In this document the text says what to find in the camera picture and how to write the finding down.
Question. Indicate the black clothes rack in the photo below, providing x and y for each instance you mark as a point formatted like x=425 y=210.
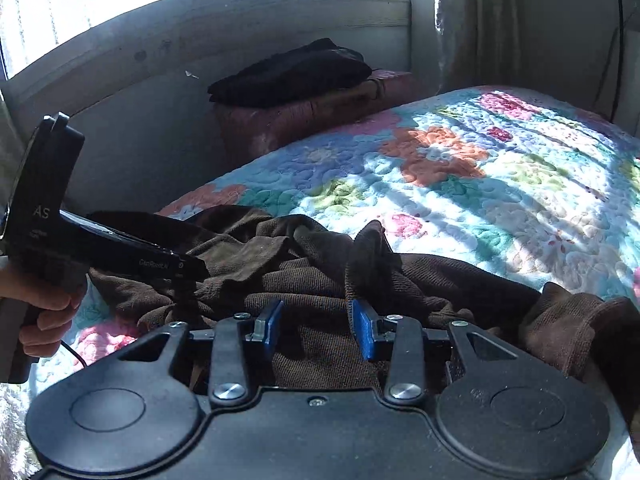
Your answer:
x=620 y=35

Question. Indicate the floral quilted bedspread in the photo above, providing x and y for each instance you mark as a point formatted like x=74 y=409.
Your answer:
x=475 y=175

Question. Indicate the black folded clothes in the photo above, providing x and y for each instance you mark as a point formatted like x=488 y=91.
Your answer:
x=290 y=77

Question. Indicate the pink suitcase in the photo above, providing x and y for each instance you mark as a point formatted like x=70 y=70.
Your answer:
x=300 y=120

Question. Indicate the person's left hand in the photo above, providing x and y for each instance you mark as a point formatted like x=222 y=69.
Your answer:
x=55 y=305

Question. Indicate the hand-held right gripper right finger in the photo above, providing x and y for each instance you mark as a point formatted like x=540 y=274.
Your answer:
x=364 y=330

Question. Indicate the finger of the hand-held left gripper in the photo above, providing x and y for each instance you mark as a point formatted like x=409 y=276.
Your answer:
x=196 y=267

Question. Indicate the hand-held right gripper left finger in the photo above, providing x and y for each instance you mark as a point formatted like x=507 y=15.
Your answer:
x=270 y=327

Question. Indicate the brown knit sweater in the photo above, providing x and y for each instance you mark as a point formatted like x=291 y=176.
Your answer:
x=310 y=280

